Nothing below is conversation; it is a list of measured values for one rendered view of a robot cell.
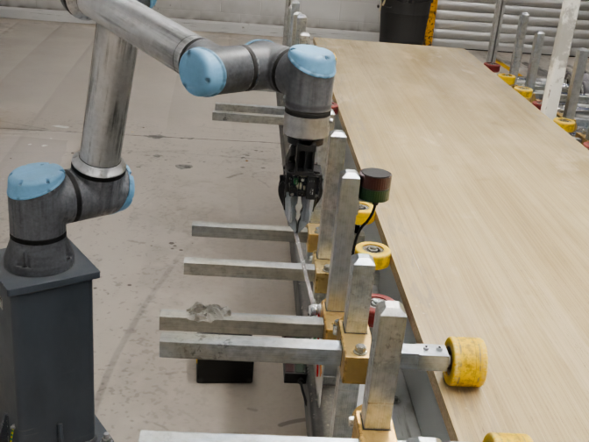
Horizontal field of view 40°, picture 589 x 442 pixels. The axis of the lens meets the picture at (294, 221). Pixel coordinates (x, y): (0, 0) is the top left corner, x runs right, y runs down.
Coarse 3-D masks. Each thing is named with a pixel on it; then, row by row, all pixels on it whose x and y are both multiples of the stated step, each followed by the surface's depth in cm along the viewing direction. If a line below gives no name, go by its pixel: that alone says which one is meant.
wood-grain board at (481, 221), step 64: (384, 64) 372; (448, 64) 384; (384, 128) 272; (448, 128) 279; (512, 128) 286; (448, 192) 218; (512, 192) 223; (576, 192) 227; (448, 256) 180; (512, 256) 183; (576, 256) 186; (448, 320) 153; (512, 320) 155; (576, 320) 157; (512, 384) 134; (576, 384) 136
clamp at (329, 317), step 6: (324, 300) 164; (324, 306) 160; (324, 312) 158; (330, 312) 158; (336, 312) 158; (342, 312) 158; (324, 318) 155; (330, 318) 156; (336, 318) 156; (324, 324) 154; (330, 324) 153; (324, 330) 154; (330, 330) 152; (324, 336) 153; (330, 336) 152; (336, 336) 152
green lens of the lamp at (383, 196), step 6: (360, 192) 149; (366, 192) 148; (372, 192) 148; (378, 192) 148; (384, 192) 148; (360, 198) 150; (366, 198) 149; (372, 198) 148; (378, 198) 148; (384, 198) 149
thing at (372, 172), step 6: (366, 168) 151; (372, 168) 151; (378, 168) 151; (366, 174) 148; (372, 174) 148; (378, 174) 149; (384, 174) 149; (360, 186) 149; (378, 204) 152; (372, 210) 152; (372, 216) 153; (366, 222) 153; (360, 228) 154; (354, 240) 155; (354, 246) 155
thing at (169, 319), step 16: (160, 320) 153; (176, 320) 153; (192, 320) 154; (224, 320) 154; (240, 320) 154; (256, 320) 155; (272, 320) 155; (288, 320) 156; (304, 320) 156; (320, 320) 157; (288, 336) 156; (304, 336) 156; (320, 336) 156
